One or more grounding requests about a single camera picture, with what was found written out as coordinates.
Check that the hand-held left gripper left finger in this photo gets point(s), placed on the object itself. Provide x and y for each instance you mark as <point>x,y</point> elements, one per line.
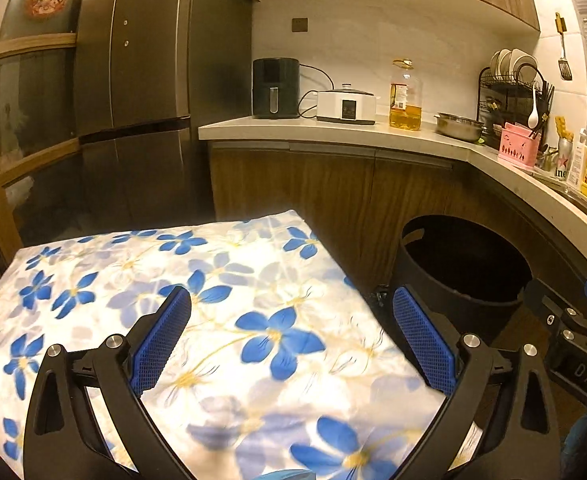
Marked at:
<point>161,342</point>

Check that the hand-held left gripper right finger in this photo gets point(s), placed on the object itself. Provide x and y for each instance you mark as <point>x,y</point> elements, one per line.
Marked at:
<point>423,342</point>

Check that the black trash bin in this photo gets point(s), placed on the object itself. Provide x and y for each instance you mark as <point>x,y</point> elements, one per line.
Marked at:
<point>423,290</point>

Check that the blue floral tablecloth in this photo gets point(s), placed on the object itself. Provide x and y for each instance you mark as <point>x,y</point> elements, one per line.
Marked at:
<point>273,285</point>

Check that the white bottle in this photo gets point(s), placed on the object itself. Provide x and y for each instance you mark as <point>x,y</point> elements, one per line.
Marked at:
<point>579,160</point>

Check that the drink can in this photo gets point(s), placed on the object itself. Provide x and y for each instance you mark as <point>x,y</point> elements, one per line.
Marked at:
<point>563,160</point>

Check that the pink utensil holder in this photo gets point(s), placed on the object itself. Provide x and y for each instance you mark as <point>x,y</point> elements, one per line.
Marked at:
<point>518,147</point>

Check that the yellow brush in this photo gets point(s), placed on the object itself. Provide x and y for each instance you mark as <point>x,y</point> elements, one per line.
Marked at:
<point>561,127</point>

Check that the white spoon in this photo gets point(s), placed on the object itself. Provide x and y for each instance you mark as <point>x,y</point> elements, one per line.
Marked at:
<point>533,112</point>

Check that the steel bowl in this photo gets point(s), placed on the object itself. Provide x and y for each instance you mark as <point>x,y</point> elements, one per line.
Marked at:
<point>458,127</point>

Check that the wooden lower cabinets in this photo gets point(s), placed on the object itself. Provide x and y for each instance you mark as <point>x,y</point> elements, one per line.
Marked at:
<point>298,180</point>

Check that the black dish rack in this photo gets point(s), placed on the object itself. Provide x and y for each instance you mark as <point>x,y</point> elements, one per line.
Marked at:
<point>493,95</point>

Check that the hanging metal spatula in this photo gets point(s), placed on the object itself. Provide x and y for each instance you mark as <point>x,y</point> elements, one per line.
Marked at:
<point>565,67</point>

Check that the beige kitchen countertop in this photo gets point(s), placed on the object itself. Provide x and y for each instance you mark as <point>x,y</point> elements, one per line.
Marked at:
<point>323,130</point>

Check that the cooking oil bottle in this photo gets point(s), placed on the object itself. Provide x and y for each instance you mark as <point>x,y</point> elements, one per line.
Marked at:
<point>406,105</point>

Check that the white electric cooker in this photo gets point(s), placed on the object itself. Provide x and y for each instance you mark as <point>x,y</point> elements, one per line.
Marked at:
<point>346,107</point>

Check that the white plates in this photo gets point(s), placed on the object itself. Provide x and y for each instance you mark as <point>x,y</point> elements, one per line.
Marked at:
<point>511,62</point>

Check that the black air fryer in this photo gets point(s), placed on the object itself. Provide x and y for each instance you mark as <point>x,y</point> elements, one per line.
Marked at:
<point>276,87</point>

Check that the dark steel refrigerator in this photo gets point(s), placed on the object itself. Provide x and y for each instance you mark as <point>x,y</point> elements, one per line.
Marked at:
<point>148,60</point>

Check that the wooden glass door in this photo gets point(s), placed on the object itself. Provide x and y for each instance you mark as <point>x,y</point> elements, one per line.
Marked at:
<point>33,42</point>

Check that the dark wall outlet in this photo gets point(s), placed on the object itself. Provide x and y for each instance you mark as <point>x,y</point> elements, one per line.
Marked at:
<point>299,24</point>

